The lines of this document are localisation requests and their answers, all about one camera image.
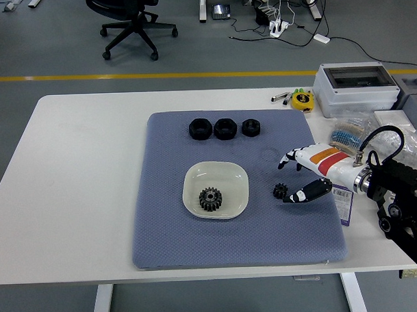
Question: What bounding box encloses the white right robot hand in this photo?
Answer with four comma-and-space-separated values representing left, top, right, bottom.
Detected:
276, 141, 368, 205

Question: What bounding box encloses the small black metal gear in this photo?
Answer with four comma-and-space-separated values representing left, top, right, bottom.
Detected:
272, 182, 289, 200

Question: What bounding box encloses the large black metal gear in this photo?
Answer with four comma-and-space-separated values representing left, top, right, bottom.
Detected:
198, 186, 224, 213

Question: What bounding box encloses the white flat box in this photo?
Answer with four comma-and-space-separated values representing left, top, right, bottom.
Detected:
373, 109, 417, 134

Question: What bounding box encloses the small black hex nut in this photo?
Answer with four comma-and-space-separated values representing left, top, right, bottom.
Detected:
241, 118, 263, 138

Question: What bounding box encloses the dark grey box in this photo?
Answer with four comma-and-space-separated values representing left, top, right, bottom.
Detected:
390, 76, 417, 130

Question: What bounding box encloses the large black hex nut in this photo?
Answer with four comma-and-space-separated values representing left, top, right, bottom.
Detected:
188, 118, 214, 142
213, 117, 240, 142

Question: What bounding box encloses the clear bag of blue resistors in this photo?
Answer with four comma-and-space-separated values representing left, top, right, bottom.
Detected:
327, 110, 380, 153

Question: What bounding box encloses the purple label card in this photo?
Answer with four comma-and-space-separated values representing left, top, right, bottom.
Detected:
331, 184, 355, 228

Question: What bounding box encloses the yellow tape measure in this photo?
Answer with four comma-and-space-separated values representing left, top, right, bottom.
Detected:
290, 92, 316, 113

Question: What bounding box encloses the blue-grey padded mat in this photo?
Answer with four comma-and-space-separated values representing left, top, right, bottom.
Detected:
126, 105, 349, 272

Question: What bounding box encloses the white square dish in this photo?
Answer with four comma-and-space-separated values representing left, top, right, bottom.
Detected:
181, 159, 251, 222

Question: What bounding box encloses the white table leg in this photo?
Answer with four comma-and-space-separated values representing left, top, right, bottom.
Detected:
339, 272, 368, 312
90, 284, 115, 312

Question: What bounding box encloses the white power strip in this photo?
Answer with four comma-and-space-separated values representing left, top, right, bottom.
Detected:
268, 19, 290, 38

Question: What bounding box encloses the black desk phone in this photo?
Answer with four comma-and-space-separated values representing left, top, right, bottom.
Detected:
212, 3, 233, 21

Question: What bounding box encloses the black office chair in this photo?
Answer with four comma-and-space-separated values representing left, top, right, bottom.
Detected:
85, 0, 181, 64

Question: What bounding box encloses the light grey electrical enclosure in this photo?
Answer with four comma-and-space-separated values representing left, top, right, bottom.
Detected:
311, 60, 403, 119

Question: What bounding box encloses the black floor cable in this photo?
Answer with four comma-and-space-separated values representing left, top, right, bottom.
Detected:
228, 13, 417, 77

